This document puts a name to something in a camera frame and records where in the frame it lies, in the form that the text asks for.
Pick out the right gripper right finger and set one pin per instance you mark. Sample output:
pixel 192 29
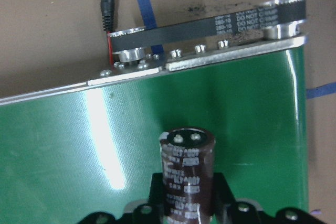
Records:
pixel 227 209

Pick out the green conveyor belt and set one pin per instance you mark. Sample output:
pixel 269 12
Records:
pixel 93 146

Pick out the black barrel plug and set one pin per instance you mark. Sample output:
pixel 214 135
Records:
pixel 107 12

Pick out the dark brown capacitor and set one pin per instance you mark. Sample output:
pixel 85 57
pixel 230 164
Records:
pixel 187 156

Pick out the black timing belt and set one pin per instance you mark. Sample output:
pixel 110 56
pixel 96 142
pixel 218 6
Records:
pixel 267 15

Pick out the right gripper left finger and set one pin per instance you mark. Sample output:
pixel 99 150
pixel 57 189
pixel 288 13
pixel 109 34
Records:
pixel 153 210

